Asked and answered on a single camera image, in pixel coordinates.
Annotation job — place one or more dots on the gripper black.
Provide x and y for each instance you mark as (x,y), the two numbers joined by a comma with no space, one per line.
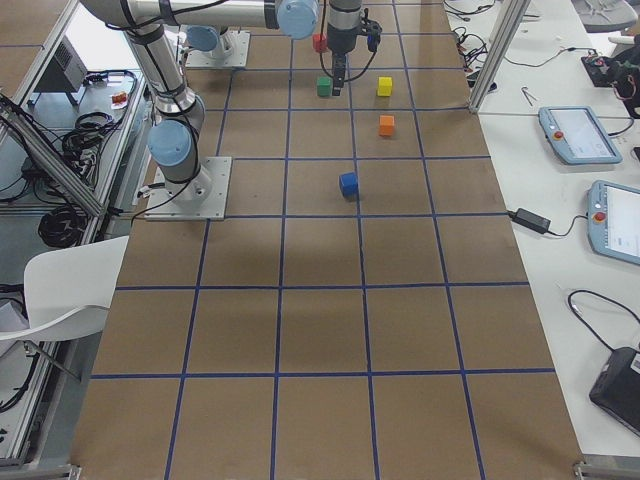
(340,44)

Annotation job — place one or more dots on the red wooden block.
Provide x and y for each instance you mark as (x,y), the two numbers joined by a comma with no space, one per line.
(319,42)

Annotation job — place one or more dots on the green wooden block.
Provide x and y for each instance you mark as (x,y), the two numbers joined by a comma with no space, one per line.
(323,86)

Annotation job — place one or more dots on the yellow wooden block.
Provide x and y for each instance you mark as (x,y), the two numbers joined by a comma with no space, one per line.
(384,86)

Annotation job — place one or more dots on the orange wooden block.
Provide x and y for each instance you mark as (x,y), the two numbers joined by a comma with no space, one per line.
(386,125)

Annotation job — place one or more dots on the blue wooden block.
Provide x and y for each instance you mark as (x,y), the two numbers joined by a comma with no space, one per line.
(348,185)

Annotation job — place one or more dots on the hex key tool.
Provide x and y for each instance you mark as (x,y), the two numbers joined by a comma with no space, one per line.
(527,95)

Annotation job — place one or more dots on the orange snack packet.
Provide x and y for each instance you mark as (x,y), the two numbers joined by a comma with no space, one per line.
(119,100)

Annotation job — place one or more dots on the black power adapter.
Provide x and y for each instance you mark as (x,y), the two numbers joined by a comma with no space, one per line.
(529,220)

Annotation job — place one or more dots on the teach pendant far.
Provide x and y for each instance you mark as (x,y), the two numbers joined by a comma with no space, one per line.
(576,136)

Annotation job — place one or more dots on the teach pendant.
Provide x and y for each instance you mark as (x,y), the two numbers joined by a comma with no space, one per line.
(613,220)
(576,136)

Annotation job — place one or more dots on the teach pendant near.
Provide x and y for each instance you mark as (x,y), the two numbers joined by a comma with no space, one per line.
(613,220)

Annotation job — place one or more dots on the white chair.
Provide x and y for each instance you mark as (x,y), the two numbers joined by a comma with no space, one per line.
(69,292)

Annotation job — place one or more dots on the black tablet device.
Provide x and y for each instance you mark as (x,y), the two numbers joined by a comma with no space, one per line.
(616,390)

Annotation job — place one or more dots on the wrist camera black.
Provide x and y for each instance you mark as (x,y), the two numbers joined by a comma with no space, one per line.
(372,31)

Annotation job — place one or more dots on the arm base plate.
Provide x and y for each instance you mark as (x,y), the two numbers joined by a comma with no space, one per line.
(204,198)
(237,60)

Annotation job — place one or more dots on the aluminium frame post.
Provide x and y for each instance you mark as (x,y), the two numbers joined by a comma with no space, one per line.
(509,18)

